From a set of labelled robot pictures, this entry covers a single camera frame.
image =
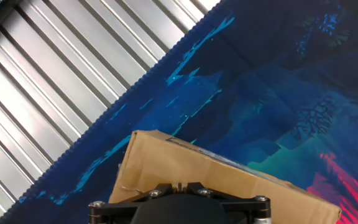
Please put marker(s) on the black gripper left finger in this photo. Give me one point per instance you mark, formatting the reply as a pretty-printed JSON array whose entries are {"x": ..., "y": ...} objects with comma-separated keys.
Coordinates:
[{"x": 120, "y": 205}]

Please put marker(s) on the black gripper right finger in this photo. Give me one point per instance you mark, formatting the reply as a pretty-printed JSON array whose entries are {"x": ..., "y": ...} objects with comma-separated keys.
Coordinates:
[{"x": 247, "y": 208}]

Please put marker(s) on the brown cardboard box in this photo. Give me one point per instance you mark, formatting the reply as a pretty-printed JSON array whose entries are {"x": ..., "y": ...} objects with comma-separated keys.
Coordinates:
[{"x": 166, "y": 161}]

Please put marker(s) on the forest sunset print cloth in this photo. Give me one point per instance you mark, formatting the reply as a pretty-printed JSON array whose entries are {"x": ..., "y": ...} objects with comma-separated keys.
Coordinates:
[{"x": 259, "y": 77}]

